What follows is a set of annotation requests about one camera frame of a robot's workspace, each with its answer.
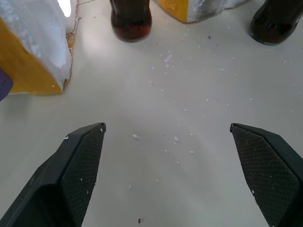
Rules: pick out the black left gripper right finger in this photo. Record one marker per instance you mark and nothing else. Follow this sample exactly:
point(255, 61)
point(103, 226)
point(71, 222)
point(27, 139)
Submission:
point(267, 175)

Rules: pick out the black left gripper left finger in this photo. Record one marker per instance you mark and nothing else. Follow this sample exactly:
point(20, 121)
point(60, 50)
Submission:
point(71, 179)

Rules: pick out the yellow white foam block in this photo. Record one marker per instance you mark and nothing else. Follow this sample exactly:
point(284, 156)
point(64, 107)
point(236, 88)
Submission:
point(33, 54)
point(196, 9)

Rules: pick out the cola bottle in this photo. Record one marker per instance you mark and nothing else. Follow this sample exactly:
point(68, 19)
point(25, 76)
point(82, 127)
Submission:
point(274, 26)
point(131, 23)

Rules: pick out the yellow white foam block top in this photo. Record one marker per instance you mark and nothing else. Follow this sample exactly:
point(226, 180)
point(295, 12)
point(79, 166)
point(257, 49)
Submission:
point(196, 9)

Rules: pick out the purple tape patch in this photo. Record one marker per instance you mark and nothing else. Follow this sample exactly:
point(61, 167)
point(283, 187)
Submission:
point(4, 84)

